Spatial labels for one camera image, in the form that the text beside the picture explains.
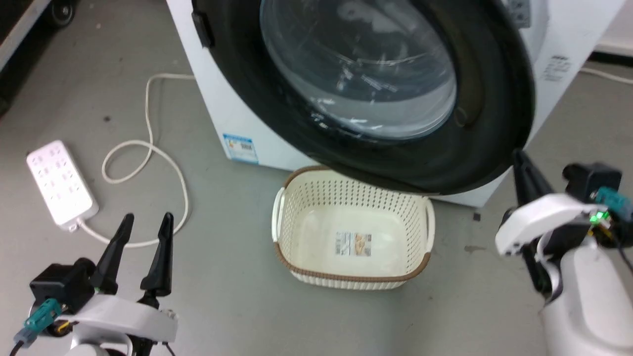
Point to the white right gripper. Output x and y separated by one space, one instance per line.
541 220

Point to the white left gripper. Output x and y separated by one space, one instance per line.
123 316

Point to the black round glass washer door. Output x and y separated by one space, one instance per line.
487 109

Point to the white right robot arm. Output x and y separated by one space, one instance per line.
591 301

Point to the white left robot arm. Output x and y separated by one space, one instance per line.
91 348

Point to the white front-load washing machine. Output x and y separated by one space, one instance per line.
232 94

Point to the grey metal door hinge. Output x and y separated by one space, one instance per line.
518 11

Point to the white multi-socket power strip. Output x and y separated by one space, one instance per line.
59 183

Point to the blue energy label sticker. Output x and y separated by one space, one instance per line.
241 148

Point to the printed text warning label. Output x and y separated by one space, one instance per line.
557 68

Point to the paper label inside basket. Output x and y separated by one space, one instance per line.
353 244

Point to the cream perforated laundry basket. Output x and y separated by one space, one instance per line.
316 198

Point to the black cart with white edge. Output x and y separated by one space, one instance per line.
17 34

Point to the black caster wheel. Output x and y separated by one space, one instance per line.
63 11

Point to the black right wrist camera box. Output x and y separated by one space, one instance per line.
591 180

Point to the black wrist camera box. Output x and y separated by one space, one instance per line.
62 284
591 180

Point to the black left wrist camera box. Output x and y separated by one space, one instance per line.
62 284

